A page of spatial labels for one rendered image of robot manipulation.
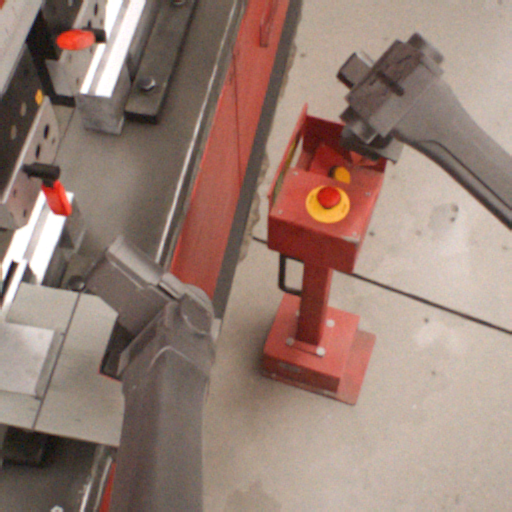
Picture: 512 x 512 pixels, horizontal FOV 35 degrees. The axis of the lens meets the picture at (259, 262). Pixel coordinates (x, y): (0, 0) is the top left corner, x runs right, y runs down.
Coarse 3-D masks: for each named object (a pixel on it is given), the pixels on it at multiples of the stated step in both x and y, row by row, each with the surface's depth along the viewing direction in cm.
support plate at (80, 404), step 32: (32, 288) 103; (32, 320) 101; (64, 320) 101; (96, 320) 101; (64, 352) 99; (96, 352) 99; (64, 384) 97; (96, 384) 97; (0, 416) 95; (32, 416) 95; (64, 416) 95; (96, 416) 95
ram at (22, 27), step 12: (0, 0) 80; (36, 0) 88; (0, 12) 80; (24, 12) 85; (36, 12) 88; (24, 24) 86; (12, 36) 83; (24, 36) 86; (12, 48) 84; (0, 60) 82; (12, 60) 84; (0, 72) 82; (0, 84) 83
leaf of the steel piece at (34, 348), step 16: (0, 336) 99; (16, 336) 99; (32, 336) 99; (48, 336) 99; (0, 352) 98; (16, 352) 98; (32, 352) 98; (48, 352) 96; (0, 368) 97; (16, 368) 97; (32, 368) 97; (48, 368) 97; (0, 384) 96; (16, 384) 96; (32, 384) 96
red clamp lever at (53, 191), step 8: (24, 168) 90; (32, 168) 90; (40, 168) 90; (48, 168) 90; (56, 168) 90; (32, 176) 90; (40, 176) 90; (48, 176) 90; (56, 176) 90; (48, 184) 92; (56, 184) 93; (48, 192) 93; (56, 192) 93; (64, 192) 95; (48, 200) 95; (56, 200) 94; (64, 200) 95; (56, 208) 96; (64, 208) 96; (64, 216) 98
